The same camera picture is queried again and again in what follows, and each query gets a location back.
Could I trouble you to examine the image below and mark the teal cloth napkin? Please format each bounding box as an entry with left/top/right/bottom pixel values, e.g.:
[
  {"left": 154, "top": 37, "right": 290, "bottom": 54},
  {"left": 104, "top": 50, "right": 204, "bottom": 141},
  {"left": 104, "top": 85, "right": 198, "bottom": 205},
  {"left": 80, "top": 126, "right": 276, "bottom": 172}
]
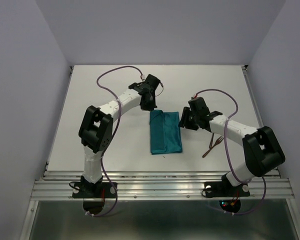
[{"left": 149, "top": 110, "right": 183, "bottom": 155}]

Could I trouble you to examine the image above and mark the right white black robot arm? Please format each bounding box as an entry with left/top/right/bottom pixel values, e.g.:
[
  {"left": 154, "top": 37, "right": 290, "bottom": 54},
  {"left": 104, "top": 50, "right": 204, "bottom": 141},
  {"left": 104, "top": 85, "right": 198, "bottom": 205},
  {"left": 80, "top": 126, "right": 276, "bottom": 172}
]
[{"left": 179, "top": 107, "right": 286, "bottom": 195}]

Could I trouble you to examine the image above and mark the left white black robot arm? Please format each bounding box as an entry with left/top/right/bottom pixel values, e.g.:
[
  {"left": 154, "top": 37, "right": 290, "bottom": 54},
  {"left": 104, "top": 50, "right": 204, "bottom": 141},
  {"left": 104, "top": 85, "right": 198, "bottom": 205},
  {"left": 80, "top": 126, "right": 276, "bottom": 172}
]
[{"left": 78, "top": 80, "right": 161, "bottom": 197}]

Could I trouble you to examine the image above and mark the brown wooden spoon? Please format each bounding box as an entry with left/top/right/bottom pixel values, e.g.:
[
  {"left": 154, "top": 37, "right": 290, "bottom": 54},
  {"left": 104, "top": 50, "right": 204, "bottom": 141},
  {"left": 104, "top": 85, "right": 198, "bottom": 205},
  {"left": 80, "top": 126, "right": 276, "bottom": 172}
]
[{"left": 208, "top": 133, "right": 215, "bottom": 149}]

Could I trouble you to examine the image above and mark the brown wooden fork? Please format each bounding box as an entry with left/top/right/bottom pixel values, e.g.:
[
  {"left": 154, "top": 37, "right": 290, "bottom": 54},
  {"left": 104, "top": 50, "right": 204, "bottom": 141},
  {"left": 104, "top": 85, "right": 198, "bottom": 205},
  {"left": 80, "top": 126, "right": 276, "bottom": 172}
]
[{"left": 202, "top": 136, "right": 224, "bottom": 158}]

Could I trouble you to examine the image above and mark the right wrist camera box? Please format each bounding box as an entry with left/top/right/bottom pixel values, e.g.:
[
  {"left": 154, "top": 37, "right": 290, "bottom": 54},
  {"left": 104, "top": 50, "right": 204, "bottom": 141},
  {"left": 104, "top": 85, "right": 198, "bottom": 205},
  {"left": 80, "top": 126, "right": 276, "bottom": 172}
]
[{"left": 188, "top": 97, "right": 210, "bottom": 116}]

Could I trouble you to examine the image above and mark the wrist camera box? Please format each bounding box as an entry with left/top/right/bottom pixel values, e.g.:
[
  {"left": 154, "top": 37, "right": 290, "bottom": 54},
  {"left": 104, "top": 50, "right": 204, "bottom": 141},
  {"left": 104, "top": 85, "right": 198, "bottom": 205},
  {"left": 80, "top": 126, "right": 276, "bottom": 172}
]
[
  {"left": 188, "top": 97, "right": 210, "bottom": 116},
  {"left": 144, "top": 74, "right": 161, "bottom": 90}
]

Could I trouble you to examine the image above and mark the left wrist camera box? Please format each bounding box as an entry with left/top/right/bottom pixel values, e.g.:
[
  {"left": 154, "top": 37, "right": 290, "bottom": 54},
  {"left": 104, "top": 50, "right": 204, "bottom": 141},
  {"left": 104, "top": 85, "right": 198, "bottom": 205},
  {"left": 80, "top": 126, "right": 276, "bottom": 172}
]
[{"left": 144, "top": 74, "right": 161, "bottom": 90}]

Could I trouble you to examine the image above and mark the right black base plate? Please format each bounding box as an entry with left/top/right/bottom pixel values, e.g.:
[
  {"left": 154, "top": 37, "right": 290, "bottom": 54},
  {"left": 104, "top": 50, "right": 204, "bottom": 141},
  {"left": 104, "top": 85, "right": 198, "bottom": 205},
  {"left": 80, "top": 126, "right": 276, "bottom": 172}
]
[{"left": 201, "top": 181, "right": 251, "bottom": 198}]

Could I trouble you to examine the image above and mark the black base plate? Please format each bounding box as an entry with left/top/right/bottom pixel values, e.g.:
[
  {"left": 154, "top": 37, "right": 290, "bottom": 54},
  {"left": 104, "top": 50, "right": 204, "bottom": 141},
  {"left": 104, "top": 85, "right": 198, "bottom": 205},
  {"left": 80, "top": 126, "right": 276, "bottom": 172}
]
[
  {"left": 69, "top": 181, "right": 117, "bottom": 199},
  {"left": 201, "top": 181, "right": 251, "bottom": 198}
]

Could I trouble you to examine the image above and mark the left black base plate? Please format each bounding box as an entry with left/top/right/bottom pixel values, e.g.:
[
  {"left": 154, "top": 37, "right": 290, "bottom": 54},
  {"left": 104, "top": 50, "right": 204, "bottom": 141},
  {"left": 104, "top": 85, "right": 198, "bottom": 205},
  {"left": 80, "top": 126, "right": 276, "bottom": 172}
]
[{"left": 69, "top": 181, "right": 117, "bottom": 199}]

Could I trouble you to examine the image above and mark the aluminium frame rail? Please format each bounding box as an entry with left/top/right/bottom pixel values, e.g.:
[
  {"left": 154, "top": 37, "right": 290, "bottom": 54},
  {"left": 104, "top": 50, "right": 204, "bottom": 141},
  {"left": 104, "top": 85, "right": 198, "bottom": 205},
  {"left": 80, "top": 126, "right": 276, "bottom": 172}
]
[{"left": 30, "top": 170, "right": 295, "bottom": 201}]

